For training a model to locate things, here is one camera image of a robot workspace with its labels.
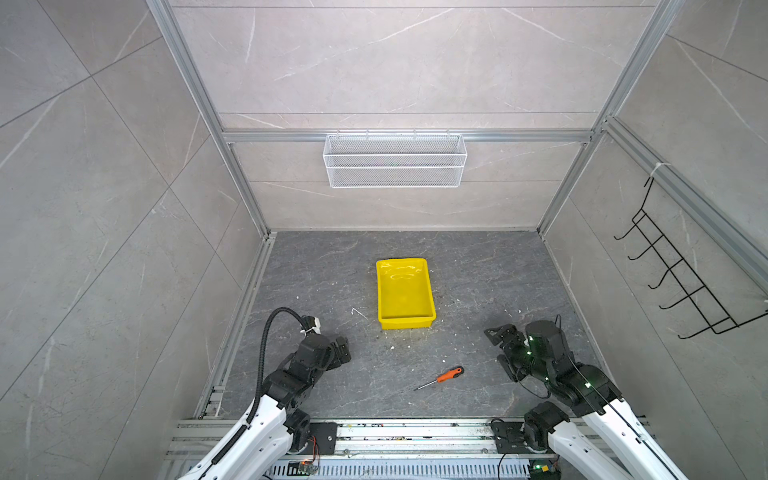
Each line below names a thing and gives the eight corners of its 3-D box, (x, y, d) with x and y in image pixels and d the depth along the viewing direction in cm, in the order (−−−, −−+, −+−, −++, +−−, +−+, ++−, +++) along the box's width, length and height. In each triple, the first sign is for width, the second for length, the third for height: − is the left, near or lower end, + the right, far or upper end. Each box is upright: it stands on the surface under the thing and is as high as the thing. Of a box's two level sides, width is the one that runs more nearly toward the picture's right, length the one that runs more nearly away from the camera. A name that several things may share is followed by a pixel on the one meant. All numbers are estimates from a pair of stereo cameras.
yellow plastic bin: (375, 329, 95) (374, 319, 89) (377, 267, 111) (377, 255, 105) (433, 329, 95) (436, 319, 89) (427, 267, 111) (429, 255, 105)
